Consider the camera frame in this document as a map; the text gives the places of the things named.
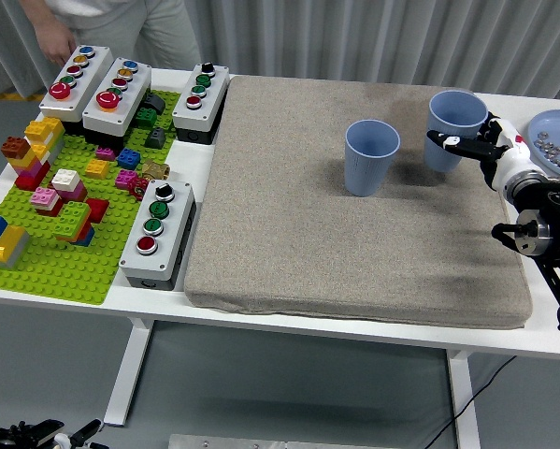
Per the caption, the blue ribbed plastic cup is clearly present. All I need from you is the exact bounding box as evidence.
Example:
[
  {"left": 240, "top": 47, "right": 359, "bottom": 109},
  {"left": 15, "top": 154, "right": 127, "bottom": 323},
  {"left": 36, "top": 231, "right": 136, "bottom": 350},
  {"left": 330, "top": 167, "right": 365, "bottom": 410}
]
[
  {"left": 344, "top": 119, "right": 402, "bottom": 197},
  {"left": 423, "top": 90, "right": 490, "bottom": 174}
]

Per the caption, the yellow toy brick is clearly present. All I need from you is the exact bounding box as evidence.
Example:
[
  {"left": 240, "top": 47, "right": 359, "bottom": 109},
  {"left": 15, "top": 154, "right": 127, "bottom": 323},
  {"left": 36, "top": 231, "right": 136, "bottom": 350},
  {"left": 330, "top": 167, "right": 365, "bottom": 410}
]
[{"left": 85, "top": 158, "right": 111, "bottom": 181}]

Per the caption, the dark green toy brick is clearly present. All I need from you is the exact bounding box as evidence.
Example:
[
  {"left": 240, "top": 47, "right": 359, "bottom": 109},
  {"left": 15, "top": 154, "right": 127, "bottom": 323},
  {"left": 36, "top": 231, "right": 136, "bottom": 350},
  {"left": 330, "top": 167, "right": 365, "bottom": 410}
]
[{"left": 135, "top": 106, "right": 158, "bottom": 130}]

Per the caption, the brass pipe fitting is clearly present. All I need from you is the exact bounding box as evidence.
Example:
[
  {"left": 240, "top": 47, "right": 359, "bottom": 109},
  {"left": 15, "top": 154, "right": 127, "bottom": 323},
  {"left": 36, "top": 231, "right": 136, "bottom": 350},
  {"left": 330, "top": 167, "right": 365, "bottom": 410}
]
[{"left": 141, "top": 161, "right": 171, "bottom": 181}]

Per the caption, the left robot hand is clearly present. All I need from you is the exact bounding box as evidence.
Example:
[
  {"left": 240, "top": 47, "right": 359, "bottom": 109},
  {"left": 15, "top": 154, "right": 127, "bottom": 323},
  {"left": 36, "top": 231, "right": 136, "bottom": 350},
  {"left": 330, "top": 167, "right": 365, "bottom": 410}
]
[{"left": 0, "top": 418, "right": 106, "bottom": 449}]

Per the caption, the blue toy brick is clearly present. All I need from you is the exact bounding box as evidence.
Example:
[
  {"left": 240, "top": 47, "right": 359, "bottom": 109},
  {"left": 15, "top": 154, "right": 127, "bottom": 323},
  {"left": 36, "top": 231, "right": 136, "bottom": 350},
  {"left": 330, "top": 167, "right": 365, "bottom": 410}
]
[{"left": 116, "top": 147, "right": 143, "bottom": 170}]

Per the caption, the blue yellow grey brick stack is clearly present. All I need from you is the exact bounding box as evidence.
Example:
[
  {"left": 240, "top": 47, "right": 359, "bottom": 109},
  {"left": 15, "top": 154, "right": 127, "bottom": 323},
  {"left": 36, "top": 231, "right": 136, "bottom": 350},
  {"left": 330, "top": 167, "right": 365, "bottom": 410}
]
[{"left": 0, "top": 213, "right": 32, "bottom": 270}]

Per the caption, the white table leg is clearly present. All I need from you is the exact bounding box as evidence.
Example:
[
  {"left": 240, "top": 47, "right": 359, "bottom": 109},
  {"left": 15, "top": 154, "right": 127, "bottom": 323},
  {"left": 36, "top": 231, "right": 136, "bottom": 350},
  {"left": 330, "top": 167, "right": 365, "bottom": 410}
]
[
  {"left": 102, "top": 316, "right": 157, "bottom": 427},
  {"left": 446, "top": 348, "right": 481, "bottom": 449}
]

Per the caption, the pink and red brick stack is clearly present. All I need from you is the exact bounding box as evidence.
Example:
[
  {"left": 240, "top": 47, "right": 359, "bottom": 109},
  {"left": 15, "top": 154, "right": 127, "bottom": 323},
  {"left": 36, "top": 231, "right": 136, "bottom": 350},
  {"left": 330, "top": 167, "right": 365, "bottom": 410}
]
[{"left": 30, "top": 186, "right": 65, "bottom": 217}]

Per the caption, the five-button control box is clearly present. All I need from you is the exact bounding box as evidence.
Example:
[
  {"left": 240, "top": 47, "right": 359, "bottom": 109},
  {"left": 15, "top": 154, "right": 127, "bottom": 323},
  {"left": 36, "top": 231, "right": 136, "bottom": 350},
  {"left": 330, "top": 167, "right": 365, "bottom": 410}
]
[
  {"left": 81, "top": 57, "right": 153, "bottom": 150},
  {"left": 38, "top": 44, "right": 115, "bottom": 137}
]

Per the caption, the grey-brown fabric mat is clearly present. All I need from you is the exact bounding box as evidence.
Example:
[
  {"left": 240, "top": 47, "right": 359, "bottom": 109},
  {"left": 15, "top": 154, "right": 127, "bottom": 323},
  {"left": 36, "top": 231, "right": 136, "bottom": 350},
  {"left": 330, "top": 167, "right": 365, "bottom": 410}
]
[{"left": 184, "top": 75, "right": 534, "bottom": 330}]

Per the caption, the red toy brick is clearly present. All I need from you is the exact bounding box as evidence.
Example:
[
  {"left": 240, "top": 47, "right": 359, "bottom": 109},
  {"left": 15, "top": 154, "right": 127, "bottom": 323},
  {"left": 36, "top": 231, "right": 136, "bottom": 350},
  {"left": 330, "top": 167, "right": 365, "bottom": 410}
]
[{"left": 86, "top": 197, "right": 111, "bottom": 224}]

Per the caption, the white and pink brick stack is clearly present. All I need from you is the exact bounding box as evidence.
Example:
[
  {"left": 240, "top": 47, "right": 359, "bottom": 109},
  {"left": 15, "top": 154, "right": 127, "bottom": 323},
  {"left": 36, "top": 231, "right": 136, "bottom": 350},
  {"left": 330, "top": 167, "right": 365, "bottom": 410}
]
[{"left": 51, "top": 167, "right": 89, "bottom": 202}]

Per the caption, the green studded baseplate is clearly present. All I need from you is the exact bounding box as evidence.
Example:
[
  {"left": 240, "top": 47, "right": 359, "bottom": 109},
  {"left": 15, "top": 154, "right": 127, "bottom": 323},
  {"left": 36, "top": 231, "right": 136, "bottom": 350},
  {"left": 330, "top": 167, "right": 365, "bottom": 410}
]
[{"left": 0, "top": 88, "right": 183, "bottom": 306}]

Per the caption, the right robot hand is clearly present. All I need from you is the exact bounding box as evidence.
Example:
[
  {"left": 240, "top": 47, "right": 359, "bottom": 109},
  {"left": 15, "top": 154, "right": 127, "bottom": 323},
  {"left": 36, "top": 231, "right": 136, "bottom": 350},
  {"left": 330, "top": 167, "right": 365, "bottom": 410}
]
[{"left": 426, "top": 111, "right": 547, "bottom": 193}]

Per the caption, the grey sloped brick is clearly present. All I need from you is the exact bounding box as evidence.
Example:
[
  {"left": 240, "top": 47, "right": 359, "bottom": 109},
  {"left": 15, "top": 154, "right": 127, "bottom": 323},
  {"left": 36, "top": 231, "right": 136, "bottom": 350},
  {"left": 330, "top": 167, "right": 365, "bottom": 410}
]
[{"left": 144, "top": 127, "right": 167, "bottom": 150}]

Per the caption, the black floor cable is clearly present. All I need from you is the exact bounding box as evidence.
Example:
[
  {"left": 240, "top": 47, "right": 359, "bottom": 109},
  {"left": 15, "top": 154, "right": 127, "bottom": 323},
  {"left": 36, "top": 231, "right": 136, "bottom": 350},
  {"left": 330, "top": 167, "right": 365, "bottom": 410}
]
[{"left": 422, "top": 355, "right": 518, "bottom": 449}]

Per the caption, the yellow brown red brick tower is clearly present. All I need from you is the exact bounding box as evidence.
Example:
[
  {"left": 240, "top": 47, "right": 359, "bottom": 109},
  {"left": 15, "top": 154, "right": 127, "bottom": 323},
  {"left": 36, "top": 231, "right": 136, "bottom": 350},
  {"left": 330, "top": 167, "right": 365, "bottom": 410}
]
[{"left": 1, "top": 116, "right": 66, "bottom": 191}]

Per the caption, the person's hand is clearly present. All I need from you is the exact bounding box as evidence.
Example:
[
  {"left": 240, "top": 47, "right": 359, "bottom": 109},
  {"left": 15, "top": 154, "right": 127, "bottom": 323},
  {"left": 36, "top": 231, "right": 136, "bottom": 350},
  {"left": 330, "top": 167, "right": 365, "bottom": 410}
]
[{"left": 35, "top": 18, "right": 79, "bottom": 66}]

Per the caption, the green orange blue brick stack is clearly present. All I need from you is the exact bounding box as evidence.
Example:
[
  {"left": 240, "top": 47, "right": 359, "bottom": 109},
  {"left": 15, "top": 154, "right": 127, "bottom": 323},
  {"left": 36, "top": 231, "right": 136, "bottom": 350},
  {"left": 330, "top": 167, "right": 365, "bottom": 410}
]
[{"left": 52, "top": 200, "right": 96, "bottom": 248}]

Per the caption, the blue plate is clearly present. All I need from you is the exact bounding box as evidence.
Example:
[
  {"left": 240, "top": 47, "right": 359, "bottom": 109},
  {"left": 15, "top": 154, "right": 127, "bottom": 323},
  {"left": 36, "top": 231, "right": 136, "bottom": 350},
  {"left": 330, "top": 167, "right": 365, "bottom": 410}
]
[{"left": 526, "top": 109, "right": 560, "bottom": 182}]

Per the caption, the person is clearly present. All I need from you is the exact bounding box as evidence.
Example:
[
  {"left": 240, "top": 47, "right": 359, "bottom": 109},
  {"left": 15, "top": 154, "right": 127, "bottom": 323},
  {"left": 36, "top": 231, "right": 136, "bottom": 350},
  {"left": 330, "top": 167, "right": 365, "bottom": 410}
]
[{"left": 17, "top": 0, "right": 202, "bottom": 71}]

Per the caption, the white pleated curtain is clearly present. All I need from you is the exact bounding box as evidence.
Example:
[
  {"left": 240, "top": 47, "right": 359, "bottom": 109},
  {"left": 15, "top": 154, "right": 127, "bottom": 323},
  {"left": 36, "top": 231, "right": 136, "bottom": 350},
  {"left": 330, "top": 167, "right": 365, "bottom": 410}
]
[{"left": 0, "top": 0, "right": 560, "bottom": 100}]

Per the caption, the four-button control box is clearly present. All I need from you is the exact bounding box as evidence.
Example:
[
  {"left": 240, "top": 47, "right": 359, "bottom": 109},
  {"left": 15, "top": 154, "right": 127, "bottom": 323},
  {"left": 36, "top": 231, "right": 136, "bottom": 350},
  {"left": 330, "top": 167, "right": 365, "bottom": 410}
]
[
  {"left": 172, "top": 62, "right": 231, "bottom": 145},
  {"left": 119, "top": 179, "right": 199, "bottom": 292}
]

